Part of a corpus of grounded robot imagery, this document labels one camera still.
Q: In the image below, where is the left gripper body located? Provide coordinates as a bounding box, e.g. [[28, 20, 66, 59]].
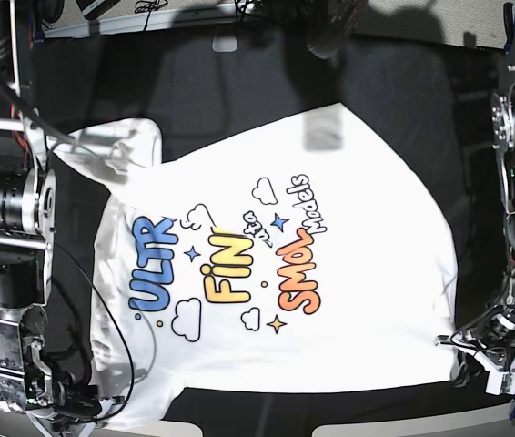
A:
[[437, 309, 515, 355]]

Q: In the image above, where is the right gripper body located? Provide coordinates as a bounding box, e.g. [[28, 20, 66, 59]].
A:
[[25, 371, 126, 424]]

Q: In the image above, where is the white printed t-shirt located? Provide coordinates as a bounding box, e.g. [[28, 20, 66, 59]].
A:
[[56, 103, 458, 431]]

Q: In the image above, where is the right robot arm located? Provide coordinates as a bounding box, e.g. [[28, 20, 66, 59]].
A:
[[0, 1, 126, 436]]

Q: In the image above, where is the black table cloth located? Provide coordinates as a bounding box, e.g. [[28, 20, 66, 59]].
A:
[[33, 28, 507, 436]]

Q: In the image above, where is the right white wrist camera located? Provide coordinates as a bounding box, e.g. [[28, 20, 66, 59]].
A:
[[25, 410, 96, 437]]

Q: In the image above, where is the black red cable bundle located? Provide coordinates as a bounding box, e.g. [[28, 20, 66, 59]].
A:
[[305, 0, 364, 58]]

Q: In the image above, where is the grey camera mount base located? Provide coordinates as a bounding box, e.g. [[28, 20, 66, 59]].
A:
[[212, 28, 238, 54]]

